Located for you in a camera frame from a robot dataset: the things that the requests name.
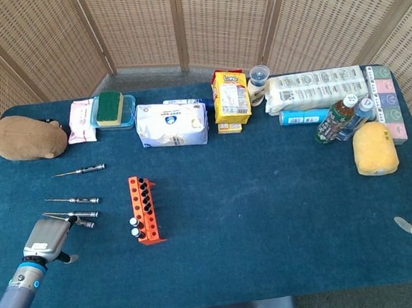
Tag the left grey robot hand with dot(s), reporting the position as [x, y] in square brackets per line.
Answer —
[47, 239]

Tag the orange tube rack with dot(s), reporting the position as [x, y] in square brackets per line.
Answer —
[137, 196]

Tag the yellow bread plush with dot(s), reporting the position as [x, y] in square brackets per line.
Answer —
[374, 148]

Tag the brown capybara plush toy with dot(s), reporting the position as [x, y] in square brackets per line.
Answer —
[23, 138]

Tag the short black driver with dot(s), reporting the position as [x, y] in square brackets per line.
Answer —
[141, 181]
[143, 187]
[146, 200]
[145, 194]
[148, 207]

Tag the pink wet wipes pack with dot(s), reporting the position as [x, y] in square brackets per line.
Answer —
[79, 124]

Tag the multicolour tissue pack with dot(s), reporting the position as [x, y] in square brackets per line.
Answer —
[387, 101]

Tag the blue label drink bottle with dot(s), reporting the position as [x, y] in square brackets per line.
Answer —
[359, 114]

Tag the green tea bottle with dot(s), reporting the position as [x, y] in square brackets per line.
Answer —
[334, 123]

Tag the green yellow sponge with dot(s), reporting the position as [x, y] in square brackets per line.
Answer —
[109, 107]

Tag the clear plastic food container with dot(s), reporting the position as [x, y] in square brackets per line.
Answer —
[129, 111]

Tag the white blue tissue pack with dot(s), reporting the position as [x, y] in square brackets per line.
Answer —
[172, 126]

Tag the blue cylindrical can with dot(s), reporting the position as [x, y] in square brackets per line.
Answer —
[299, 117]

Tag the white paper towel pack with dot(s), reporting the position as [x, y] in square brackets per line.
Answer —
[314, 88]

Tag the blue felt table cover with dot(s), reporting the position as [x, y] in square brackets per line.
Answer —
[254, 212]

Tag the small yellow box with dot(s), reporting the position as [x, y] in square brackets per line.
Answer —
[230, 128]

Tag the mayonnaise squeeze bottle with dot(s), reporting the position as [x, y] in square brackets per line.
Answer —
[257, 89]

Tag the yellow biscuit bag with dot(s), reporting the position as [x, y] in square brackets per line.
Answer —
[231, 100]

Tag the woven folding screen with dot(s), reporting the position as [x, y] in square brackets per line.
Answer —
[137, 19]

